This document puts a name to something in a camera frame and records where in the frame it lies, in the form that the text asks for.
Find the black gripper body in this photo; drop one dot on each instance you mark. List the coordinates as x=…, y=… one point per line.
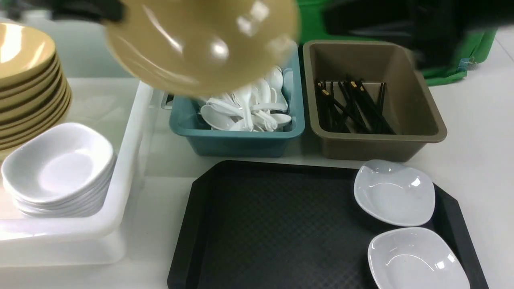
x=82, y=10

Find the yellow noodle bowl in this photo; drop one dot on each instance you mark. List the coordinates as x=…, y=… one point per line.
x=203, y=47

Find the white dish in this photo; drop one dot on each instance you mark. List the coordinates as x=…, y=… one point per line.
x=394, y=193
x=414, y=258

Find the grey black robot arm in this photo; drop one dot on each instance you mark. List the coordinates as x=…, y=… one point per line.
x=436, y=29

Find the large white plastic tub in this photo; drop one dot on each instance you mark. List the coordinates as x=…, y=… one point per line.
x=122, y=109

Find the stack of yellow bowls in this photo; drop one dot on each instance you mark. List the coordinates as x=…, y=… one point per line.
x=35, y=95

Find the teal plastic bin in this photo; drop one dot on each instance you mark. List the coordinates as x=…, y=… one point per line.
x=185, y=121

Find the stack of white dishes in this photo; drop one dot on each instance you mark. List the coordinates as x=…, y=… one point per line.
x=63, y=173

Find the pile of white spoons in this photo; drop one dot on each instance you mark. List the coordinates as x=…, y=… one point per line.
x=262, y=106

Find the black serving tray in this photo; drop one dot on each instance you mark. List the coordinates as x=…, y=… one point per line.
x=253, y=225

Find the pile of black chopsticks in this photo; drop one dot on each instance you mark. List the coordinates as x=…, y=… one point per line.
x=348, y=106

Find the brown plastic bin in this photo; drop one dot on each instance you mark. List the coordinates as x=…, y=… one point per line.
x=409, y=108

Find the blue binder clip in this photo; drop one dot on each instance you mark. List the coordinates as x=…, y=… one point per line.
x=466, y=64

